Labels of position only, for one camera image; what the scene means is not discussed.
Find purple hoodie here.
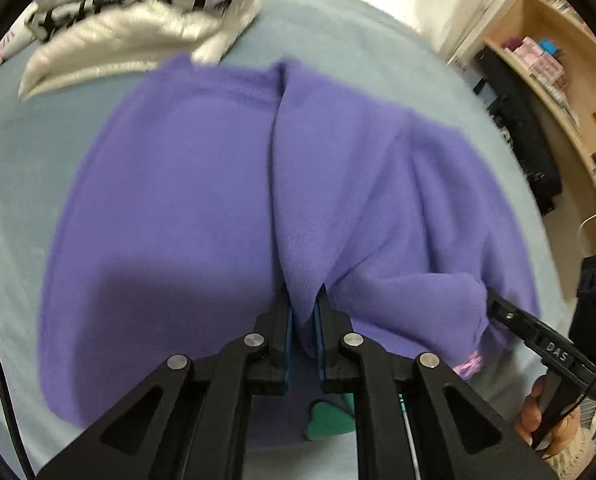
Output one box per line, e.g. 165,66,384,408
38,54,545,448

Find wooden shelf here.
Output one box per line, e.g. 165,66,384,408
482,0,596,257

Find black cable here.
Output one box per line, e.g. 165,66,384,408
0,310,36,480

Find black and white striped garment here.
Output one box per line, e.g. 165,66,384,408
25,0,285,44

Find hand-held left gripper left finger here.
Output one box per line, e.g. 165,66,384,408
35,287,295,480

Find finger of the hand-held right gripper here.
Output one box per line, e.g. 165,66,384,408
485,287,596,404

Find person's right forearm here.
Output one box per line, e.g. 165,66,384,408
545,407,596,467

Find long black case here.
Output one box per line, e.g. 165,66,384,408
472,44,564,217

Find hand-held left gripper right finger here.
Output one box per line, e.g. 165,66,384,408
312,284,559,480

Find person's right hand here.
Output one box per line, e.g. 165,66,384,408
514,375,586,457

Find grey-blue bed blanket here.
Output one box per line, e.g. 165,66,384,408
0,0,581,480

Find pink boxes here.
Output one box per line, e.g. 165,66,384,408
502,35,565,87

